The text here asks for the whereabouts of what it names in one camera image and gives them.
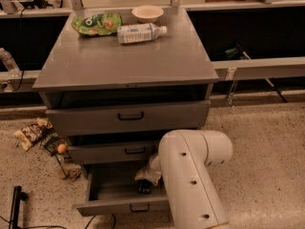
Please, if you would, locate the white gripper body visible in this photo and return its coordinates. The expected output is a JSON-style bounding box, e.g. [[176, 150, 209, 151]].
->
[[134, 166, 161, 186]]

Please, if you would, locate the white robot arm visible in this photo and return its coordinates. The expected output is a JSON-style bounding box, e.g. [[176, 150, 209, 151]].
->
[[135, 130, 233, 229]]

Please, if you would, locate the grey middle drawer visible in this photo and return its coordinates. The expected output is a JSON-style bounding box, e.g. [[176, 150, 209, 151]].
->
[[69, 140, 158, 164]]

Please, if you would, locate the grey drawer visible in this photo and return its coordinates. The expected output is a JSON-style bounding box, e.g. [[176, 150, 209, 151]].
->
[[47, 100, 211, 136], [75, 161, 169, 217], [69, 140, 158, 164]]

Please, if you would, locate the grey bottom drawer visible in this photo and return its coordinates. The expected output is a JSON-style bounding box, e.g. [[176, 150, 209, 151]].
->
[[75, 161, 169, 217]]

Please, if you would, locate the grey top drawer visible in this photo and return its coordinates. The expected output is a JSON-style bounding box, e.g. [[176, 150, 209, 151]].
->
[[47, 100, 211, 136]]

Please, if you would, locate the grey drawer cabinet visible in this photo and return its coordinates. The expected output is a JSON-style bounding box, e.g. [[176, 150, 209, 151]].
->
[[31, 7, 219, 179]]

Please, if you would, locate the orange ball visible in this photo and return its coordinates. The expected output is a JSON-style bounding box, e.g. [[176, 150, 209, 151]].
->
[[57, 144, 68, 154]]

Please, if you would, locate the plastic bottle on floor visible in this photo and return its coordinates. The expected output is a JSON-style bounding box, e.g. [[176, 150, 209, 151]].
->
[[49, 155, 67, 179]]

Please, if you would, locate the dark green snack bag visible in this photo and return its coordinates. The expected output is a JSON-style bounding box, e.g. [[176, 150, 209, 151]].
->
[[40, 133, 68, 156]]

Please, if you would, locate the brown snack bag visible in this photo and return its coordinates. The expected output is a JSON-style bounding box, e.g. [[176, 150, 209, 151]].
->
[[13, 117, 52, 151]]

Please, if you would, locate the black stand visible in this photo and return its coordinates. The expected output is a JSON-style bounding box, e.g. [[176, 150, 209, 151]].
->
[[9, 185, 29, 229]]

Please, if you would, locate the clear plastic water bottle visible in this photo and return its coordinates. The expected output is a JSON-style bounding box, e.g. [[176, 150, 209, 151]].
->
[[117, 23, 168, 44]]

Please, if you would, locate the green chip bag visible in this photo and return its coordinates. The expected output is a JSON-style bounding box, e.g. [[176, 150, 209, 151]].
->
[[71, 13, 122, 36]]

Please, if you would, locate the white bowl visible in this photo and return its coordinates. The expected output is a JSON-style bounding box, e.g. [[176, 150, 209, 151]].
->
[[132, 5, 164, 23]]

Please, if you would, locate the black floor cable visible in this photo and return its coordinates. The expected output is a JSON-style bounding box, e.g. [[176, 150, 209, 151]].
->
[[84, 214, 117, 229]]

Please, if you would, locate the grey metal rail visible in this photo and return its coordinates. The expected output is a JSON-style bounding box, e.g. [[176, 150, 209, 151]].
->
[[213, 57, 305, 81]]

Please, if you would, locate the plastic bottle on rail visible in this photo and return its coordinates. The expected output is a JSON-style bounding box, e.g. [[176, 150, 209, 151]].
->
[[0, 48, 22, 78]]

